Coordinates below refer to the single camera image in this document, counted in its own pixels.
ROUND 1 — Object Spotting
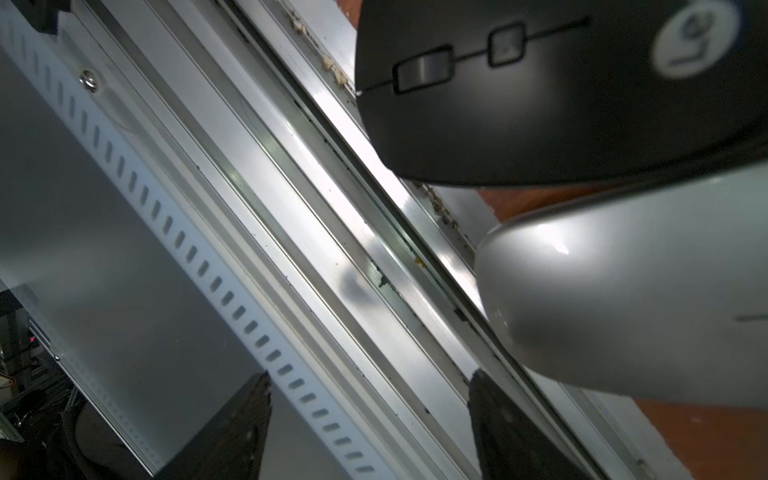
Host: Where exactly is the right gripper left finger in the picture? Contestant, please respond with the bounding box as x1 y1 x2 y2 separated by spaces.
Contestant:
155 372 272 480

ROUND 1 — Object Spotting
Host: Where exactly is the silver computer mouse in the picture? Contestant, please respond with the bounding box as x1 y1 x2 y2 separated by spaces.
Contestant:
475 162 767 409

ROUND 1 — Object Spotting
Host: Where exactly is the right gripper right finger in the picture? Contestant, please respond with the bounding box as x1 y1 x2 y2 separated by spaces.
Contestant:
468 370 588 480

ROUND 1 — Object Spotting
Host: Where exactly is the aluminium front rail frame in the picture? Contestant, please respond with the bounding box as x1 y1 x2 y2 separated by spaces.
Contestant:
1 1 690 479

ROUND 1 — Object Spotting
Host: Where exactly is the black computer mouse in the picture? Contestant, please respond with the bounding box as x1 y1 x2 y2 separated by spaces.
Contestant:
355 1 767 186

